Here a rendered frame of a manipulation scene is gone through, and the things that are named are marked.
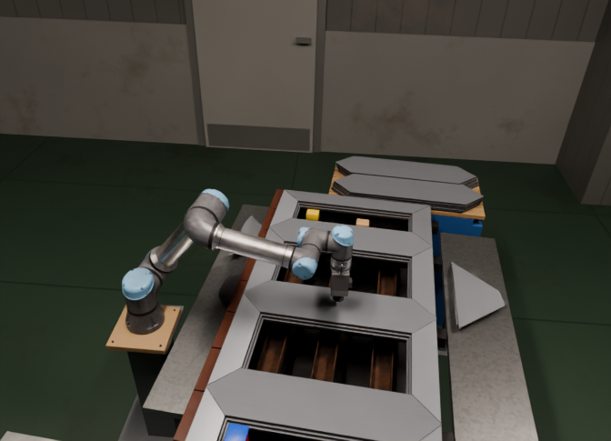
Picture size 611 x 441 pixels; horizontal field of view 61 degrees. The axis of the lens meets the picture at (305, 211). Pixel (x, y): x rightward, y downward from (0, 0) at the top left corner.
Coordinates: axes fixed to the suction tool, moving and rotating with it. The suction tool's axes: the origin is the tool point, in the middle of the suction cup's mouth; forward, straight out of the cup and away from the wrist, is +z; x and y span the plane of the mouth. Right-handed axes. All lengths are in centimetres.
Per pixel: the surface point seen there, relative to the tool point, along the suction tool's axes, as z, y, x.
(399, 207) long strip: 4, 69, -32
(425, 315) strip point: 3.7, -4.0, -33.0
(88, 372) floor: 88, 30, 126
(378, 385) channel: 20.5, -23.0, -15.4
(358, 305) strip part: 3.7, 0.4, -8.0
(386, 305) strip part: 3.7, 0.5, -18.8
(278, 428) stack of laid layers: 5, -52, 19
